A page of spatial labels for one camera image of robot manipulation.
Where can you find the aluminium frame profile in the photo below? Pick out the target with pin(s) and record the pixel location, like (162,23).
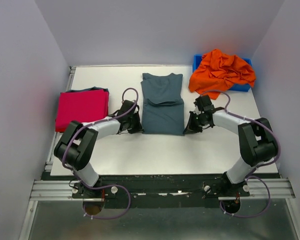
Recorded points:
(53,214)

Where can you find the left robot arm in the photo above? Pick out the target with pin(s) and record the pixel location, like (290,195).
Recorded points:
(76,145)

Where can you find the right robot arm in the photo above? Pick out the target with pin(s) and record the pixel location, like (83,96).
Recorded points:
(258,146)

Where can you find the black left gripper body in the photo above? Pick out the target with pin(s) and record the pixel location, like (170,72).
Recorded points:
(134,121)

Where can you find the folded pink t shirt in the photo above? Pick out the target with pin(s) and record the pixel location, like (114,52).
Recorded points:
(60,125)

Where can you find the orange t shirt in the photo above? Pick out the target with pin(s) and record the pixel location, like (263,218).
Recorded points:
(218,72)

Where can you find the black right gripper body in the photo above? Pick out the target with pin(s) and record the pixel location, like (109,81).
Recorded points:
(201,122)

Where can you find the blue plastic bin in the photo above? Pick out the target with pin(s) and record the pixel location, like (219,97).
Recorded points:
(236,87)

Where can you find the grey blue t shirt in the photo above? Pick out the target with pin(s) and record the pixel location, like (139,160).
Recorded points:
(163,106)

